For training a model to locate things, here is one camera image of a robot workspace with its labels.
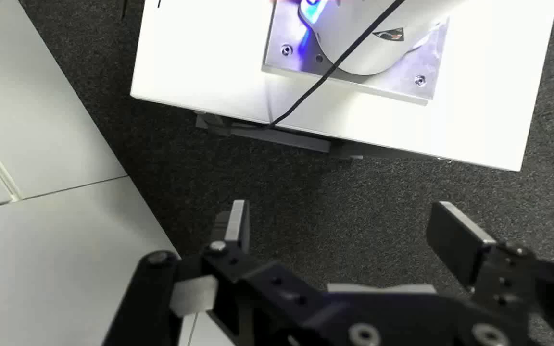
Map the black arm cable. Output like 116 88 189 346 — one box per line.
268 0 402 128

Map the metal robot mounting plate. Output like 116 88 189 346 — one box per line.
262 0 452 105

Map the white counter cabinet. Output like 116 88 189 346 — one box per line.
0 0 183 346

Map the white robot base platform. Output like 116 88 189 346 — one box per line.
129 0 554 172

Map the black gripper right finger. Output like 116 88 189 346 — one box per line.
425 199 535 297

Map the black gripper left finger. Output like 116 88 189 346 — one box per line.
208 197 252 259

